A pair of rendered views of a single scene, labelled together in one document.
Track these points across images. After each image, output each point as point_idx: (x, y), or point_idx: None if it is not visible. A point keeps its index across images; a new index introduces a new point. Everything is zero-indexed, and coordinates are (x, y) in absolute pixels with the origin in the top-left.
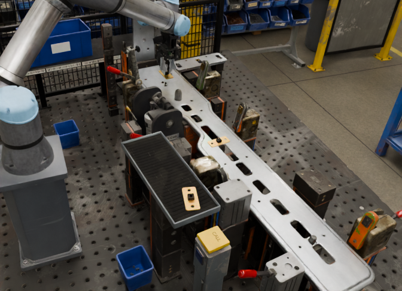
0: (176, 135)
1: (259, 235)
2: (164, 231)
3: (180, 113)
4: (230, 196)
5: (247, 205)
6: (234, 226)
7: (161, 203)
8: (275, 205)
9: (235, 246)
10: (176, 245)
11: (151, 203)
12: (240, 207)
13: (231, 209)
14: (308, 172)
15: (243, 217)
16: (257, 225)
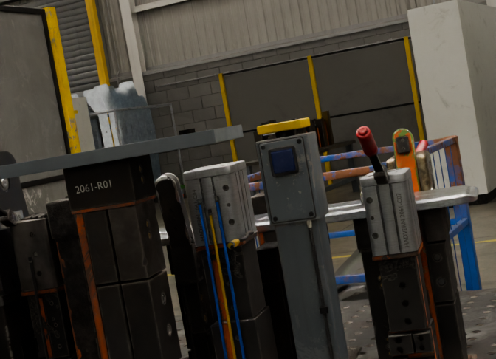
0: (19, 213)
1: (275, 299)
2: (152, 285)
3: (14, 160)
4: (222, 165)
5: (248, 190)
6: (252, 232)
7: (156, 139)
8: (263, 244)
9: (265, 309)
10: (175, 344)
11: (90, 259)
12: (243, 189)
13: (236, 188)
14: (263, 193)
15: (252, 222)
16: (262, 283)
